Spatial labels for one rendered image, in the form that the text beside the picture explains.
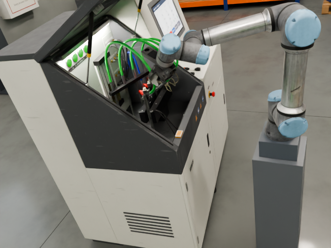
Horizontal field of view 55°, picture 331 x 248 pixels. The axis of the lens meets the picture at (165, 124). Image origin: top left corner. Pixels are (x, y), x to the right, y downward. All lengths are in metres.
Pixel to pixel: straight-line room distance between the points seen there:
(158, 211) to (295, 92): 1.05
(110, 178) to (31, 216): 1.30
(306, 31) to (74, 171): 1.42
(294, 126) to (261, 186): 0.49
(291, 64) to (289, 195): 0.77
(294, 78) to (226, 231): 1.36
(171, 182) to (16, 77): 0.95
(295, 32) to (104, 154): 1.10
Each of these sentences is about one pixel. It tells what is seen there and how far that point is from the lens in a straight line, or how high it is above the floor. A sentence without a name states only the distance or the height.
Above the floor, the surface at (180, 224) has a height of 0.38.
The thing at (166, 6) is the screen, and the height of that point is 1.35.
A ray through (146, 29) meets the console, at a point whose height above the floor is 1.33.
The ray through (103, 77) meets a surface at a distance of 1.93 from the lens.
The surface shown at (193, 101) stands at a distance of 1.92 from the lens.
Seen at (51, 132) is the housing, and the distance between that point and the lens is 1.84.
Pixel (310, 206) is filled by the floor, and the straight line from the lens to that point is 2.56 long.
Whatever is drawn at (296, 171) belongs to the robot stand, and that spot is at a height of 0.76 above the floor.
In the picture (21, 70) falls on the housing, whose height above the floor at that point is 1.42.
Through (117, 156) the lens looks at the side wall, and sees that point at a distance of 1.72.
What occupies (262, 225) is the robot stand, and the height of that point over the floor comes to 0.29.
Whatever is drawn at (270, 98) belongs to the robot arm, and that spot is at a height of 1.12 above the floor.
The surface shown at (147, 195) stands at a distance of 1.87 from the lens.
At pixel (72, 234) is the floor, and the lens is 2.70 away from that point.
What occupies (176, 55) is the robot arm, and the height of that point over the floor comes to 1.46.
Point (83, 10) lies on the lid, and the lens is 1.34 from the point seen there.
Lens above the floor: 1.92
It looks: 33 degrees down
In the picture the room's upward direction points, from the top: 13 degrees counter-clockwise
